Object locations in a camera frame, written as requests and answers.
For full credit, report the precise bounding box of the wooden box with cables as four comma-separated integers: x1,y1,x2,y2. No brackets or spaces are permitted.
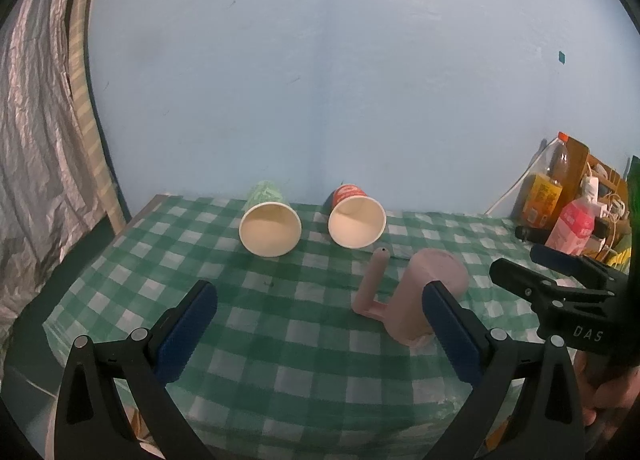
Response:
564,137,632,243

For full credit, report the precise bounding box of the black cylindrical object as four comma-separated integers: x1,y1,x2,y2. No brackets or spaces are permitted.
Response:
514,225,552,244

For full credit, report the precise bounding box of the dark green bottle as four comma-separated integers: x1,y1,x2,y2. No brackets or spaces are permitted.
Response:
627,155,640,222

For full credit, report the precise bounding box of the green checked tablecloth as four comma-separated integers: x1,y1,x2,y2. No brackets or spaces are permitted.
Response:
42,195,628,460

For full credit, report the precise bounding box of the pink-labelled bottle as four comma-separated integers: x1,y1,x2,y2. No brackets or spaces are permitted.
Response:
544,175,600,256

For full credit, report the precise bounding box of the white cable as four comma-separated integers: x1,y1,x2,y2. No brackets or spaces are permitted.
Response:
483,137,560,215

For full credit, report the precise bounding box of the orange-capped drink bottle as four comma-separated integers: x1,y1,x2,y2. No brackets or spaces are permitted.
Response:
519,131,572,229

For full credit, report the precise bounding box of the striped fabric strip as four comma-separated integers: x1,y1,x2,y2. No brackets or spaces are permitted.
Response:
66,0,127,236

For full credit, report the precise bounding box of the green paper cup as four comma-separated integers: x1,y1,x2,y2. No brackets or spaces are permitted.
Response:
238,180,303,258

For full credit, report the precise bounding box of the pink plastic cup with handle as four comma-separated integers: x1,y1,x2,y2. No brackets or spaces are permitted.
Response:
351,247,470,347

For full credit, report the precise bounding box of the silver foil curtain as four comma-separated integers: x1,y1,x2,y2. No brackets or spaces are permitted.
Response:
0,0,127,336

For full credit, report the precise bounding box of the person's right hand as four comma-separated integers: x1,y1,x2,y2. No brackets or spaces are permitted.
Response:
571,349,640,441

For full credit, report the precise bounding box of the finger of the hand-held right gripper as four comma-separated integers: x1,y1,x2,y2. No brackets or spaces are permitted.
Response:
489,257,617,313
529,245,632,286

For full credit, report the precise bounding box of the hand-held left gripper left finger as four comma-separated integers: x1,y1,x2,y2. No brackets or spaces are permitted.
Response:
53,279,219,460

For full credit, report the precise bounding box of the red paper cup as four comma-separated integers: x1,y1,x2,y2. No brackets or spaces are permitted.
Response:
327,183,387,249

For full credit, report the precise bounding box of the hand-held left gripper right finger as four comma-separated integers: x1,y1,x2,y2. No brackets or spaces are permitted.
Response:
421,280,586,460

